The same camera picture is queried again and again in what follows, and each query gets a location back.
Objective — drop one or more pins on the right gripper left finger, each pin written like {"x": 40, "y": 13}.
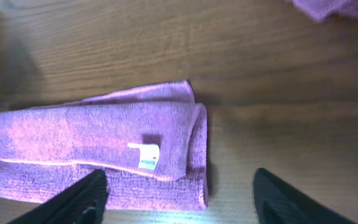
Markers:
{"x": 82, "y": 203}

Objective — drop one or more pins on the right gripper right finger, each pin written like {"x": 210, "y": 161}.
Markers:
{"x": 278, "y": 202}

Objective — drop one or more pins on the purple cloth with label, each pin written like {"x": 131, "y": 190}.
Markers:
{"x": 151, "y": 142}

